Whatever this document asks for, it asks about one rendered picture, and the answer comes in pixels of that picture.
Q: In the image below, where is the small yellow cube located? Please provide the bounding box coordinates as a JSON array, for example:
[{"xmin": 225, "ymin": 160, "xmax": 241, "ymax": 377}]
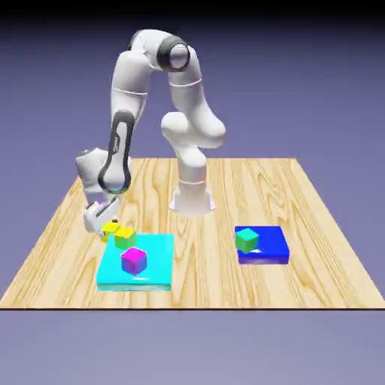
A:
[
  {"xmin": 100, "ymin": 221, "xmax": 122, "ymax": 244},
  {"xmin": 114, "ymin": 227, "xmax": 137, "ymax": 250}
]

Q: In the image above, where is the small green cube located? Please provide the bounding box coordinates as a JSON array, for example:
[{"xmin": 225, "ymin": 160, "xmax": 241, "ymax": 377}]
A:
[{"xmin": 235, "ymin": 227, "xmax": 260, "ymax": 254}]

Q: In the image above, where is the small magenta cube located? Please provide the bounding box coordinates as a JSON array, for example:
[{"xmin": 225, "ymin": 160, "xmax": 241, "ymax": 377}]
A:
[{"xmin": 120, "ymin": 247, "xmax": 148, "ymax": 277}]

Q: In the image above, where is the large cyan box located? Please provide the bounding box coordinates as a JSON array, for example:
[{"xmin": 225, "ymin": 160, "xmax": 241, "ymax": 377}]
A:
[{"xmin": 95, "ymin": 233, "xmax": 175, "ymax": 293}]

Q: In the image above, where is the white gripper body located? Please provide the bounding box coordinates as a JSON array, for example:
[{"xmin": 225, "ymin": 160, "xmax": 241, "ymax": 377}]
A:
[{"xmin": 83, "ymin": 196, "xmax": 122, "ymax": 235}]

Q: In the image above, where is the large blue box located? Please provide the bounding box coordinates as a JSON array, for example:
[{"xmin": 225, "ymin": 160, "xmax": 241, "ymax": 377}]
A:
[{"xmin": 234, "ymin": 226, "xmax": 291, "ymax": 266}]

